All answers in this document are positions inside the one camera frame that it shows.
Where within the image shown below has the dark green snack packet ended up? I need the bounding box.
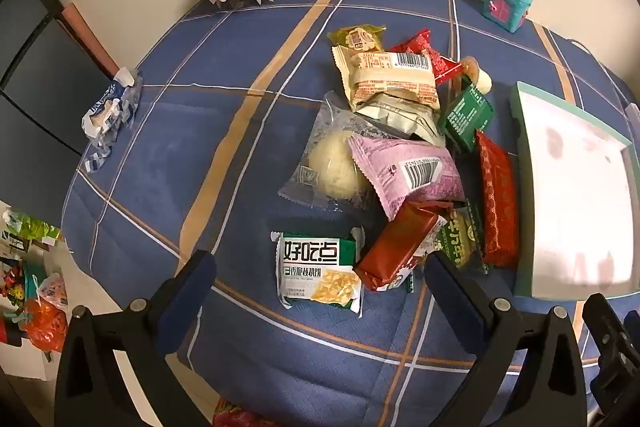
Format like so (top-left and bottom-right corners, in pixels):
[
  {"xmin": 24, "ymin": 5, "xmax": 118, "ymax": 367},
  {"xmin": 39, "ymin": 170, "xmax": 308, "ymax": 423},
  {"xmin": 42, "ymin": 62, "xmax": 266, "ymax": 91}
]
[{"xmin": 437, "ymin": 76, "xmax": 493, "ymax": 154}]

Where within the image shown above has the green white cracker packet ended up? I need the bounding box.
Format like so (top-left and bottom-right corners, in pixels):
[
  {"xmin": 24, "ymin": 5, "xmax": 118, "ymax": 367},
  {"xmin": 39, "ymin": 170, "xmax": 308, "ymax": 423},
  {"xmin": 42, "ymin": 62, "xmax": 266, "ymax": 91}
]
[{"xmin": 270, "ymin": 227, "xmax": 366, "ymax": 318}]

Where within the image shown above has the beige barcode snack packet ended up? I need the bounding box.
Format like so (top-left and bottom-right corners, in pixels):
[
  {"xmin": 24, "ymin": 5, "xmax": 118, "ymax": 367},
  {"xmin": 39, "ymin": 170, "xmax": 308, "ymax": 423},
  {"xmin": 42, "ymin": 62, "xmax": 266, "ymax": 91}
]
[{"xmin": 331, "ymin": 46, "xmax": 441, "ymax": 112}]

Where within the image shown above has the teal toy house box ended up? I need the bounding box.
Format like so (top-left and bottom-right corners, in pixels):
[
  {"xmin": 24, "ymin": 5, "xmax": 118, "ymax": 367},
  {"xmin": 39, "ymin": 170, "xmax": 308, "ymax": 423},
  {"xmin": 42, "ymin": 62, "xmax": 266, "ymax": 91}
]
[{"xmin": 482, "ymin": 0, "xmax": 535, "ymax": 30}]

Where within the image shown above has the orange plastic bag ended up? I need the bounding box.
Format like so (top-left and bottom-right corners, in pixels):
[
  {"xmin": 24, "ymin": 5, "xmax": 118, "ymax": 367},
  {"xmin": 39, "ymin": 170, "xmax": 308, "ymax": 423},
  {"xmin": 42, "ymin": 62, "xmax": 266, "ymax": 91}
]
[{"xmin": 22, "ymin": 297, "xmax": 68, "ymax": 353}]

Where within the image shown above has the white cable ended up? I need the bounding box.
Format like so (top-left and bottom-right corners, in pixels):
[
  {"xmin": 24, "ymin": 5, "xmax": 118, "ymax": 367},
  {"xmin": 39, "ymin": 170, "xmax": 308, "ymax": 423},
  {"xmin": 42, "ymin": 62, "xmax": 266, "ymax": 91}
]
[{"xmin": 570, "ymin": 39, "xmax": 640, "ymax": 118}]

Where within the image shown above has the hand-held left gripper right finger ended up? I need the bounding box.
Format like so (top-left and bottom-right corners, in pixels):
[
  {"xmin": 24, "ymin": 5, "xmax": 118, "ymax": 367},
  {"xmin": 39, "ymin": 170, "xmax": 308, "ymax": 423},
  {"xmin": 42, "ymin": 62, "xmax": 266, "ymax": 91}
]
[{"xmin": 424, "ymin": 251, "xmax": 588, "ymax": 427}]

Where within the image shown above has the blue white crumpled wrapper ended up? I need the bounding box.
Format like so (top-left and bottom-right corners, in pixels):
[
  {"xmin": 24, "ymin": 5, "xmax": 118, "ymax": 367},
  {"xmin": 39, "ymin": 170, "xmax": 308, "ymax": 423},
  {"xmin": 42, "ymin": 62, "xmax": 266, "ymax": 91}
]
[{"xmin": 81, "ymin": 67, "xmax": 143, "ymax": 172}]

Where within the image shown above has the small green striped packet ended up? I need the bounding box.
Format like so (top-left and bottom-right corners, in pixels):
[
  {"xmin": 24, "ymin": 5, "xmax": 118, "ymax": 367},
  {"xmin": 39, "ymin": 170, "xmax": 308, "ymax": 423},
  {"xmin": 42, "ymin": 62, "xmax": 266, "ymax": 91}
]
[{"xmin": 432, "ymin": 202, "xmax": 488, "ymax": 275}]

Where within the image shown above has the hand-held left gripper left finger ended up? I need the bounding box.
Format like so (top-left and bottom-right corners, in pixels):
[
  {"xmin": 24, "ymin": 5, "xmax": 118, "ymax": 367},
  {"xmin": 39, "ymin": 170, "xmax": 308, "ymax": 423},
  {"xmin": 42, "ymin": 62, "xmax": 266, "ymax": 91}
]
[{"xmin": 54, "ymin": 249, "xmax": 218, "ymax": 427}]

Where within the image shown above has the green white bag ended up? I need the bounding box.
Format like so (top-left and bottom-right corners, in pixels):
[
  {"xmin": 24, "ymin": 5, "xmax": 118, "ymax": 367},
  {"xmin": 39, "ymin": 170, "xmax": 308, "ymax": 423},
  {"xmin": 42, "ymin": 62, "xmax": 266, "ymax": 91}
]
[{"xmin": 2, "ymin": 207, "xmax": 63, "ymax": 253}]

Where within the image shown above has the black cabinet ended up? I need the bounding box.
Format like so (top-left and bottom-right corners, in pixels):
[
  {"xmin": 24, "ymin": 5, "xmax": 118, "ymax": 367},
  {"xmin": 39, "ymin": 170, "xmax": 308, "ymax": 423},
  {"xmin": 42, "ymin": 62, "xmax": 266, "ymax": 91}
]
[{"xmin": 0, "ymin": 0, "xmax": 118, "ymax": 218}]

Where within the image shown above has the clear bun packet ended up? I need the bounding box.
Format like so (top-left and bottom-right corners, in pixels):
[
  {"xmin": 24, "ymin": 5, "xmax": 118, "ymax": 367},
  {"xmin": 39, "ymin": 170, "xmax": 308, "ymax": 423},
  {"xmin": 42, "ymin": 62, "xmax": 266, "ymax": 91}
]
[{"xmin": 277, "ymin": 91, "xmax": 401, "ymax": 210}]

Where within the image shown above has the yellow bread packet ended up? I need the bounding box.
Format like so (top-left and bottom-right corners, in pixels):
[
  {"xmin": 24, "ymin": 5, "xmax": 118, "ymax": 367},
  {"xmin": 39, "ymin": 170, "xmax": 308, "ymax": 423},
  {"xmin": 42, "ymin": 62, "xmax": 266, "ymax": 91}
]
[{"xmin": 327, "ymin": 24, "xmax": 387, "ymax": 54}]

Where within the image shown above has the olive beige snack wrapper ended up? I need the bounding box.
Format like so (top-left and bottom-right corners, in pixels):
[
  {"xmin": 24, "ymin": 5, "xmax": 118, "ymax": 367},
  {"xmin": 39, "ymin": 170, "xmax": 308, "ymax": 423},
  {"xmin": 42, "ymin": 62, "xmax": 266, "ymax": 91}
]
[{"xmin": 355, "ymin": 89, "xmax": 446, "ymax": 148}]

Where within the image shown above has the red gold patterned packet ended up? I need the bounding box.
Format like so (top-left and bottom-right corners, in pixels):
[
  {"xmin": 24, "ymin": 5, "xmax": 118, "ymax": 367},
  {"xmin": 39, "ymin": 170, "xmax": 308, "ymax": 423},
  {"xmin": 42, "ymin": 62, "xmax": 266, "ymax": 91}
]
[{"xmin": 474, "ymin": 129, "xmax": 521, "ymax": 269}]

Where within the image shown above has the pale yellow jelly cup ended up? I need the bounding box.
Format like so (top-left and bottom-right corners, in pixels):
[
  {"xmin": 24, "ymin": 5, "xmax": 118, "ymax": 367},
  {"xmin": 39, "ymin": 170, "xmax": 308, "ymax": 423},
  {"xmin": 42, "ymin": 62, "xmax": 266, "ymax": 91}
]
[{"xmin": 457, "ymin": 56, "xmax": 493, "ymax": 95}]

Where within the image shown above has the pink snack packet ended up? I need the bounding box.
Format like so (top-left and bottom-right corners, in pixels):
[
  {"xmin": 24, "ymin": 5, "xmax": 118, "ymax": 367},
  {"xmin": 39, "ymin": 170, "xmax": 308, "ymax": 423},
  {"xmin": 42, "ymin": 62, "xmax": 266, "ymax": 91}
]
[{"xmin": 347, "ymin": 134, "xmax": 466, "ymax": 222}]

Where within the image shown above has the blue plaid blanket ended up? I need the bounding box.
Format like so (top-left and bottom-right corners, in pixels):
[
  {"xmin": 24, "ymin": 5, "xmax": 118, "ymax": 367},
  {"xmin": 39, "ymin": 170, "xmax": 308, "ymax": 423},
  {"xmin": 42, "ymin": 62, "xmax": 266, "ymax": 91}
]
[{"xmin": 60, "ymin": 0, "xmax": 640, "ymax": 427}]

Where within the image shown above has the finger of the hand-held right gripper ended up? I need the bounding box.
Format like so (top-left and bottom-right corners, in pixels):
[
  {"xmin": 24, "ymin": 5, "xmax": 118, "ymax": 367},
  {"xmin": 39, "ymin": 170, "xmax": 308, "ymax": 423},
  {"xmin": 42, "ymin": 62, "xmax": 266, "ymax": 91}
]
[{"xmin": 581, "ymin": 292, "xmax": 640, "ymax": 427}]

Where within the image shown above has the small red snack packet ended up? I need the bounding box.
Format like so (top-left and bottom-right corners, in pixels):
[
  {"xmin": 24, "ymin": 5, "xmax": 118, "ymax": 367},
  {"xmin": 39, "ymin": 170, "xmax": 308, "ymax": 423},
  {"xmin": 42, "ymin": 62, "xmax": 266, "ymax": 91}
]
[{"xmin": 389, "ymin": 28, "xmax": 463, "ymax": 86}]

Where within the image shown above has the white tray with green rim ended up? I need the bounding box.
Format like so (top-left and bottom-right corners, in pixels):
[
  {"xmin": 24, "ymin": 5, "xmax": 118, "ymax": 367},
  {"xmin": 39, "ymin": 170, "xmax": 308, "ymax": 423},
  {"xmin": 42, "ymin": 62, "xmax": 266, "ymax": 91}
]
[{"xmin": 510, "ymin": 81, "xmax": 640, "ymax": 300}]

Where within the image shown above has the brown red snack packet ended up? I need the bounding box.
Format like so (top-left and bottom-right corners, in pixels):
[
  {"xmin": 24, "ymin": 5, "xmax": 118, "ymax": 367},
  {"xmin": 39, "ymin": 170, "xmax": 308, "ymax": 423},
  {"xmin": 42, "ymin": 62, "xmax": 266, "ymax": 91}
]
[{"xmin": 354, "ymin": 199, "xmax": 453, "ymax": 292}]

